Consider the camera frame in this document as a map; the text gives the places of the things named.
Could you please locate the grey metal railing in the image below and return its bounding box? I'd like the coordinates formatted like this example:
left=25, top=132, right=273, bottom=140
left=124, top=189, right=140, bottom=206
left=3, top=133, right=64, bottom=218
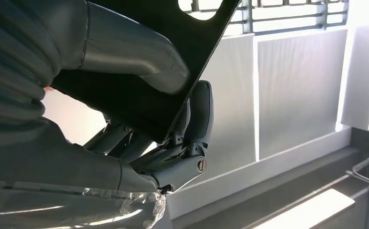
left=184, top=0, right=349, bottom=35

